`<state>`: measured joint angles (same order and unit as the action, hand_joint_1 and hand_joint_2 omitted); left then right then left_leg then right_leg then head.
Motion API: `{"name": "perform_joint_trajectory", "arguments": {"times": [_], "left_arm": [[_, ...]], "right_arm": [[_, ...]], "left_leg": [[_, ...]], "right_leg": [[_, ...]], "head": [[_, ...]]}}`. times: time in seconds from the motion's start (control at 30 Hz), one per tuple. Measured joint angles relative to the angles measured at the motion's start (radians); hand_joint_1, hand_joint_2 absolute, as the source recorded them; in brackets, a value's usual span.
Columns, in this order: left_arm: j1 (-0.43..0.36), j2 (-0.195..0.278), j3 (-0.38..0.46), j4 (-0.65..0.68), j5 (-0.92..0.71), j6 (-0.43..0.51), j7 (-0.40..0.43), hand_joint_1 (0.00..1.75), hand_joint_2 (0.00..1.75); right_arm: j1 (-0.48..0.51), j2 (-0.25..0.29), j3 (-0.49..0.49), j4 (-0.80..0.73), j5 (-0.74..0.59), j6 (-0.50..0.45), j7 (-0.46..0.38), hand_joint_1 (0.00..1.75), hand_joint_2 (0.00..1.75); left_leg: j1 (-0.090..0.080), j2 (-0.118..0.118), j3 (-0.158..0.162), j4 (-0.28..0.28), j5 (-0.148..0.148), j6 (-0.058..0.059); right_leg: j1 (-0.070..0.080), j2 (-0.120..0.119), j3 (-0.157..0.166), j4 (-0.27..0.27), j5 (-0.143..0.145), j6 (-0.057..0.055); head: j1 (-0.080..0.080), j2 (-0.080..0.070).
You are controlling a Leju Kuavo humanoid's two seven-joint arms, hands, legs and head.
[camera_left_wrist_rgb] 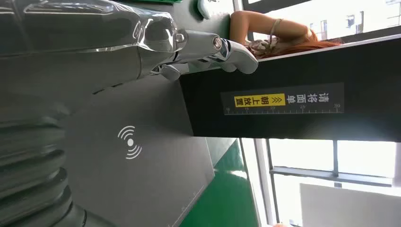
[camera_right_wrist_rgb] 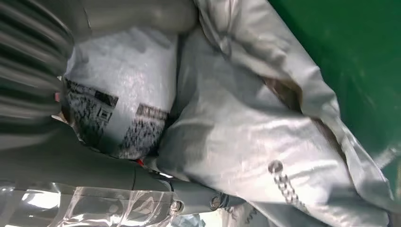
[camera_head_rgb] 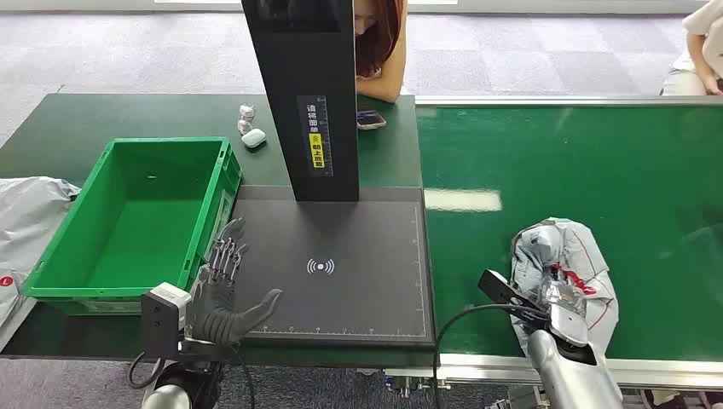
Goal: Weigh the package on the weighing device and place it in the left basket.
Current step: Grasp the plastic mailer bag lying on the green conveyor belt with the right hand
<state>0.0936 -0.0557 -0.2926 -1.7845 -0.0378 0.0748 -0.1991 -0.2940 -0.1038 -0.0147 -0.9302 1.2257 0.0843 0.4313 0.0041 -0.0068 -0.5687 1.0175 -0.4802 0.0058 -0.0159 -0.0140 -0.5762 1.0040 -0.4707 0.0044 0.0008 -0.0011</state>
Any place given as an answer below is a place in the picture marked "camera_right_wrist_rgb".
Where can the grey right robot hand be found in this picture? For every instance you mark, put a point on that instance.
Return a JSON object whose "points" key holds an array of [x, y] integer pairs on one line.
{"points": [[94, 169]]}

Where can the clear plastic film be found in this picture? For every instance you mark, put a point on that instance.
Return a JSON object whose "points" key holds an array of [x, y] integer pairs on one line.
{"points": [[94, 210]]}

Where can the green conveyor belt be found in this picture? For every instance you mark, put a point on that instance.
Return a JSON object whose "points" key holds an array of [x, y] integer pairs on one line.
{"points": [[360, 62]]}

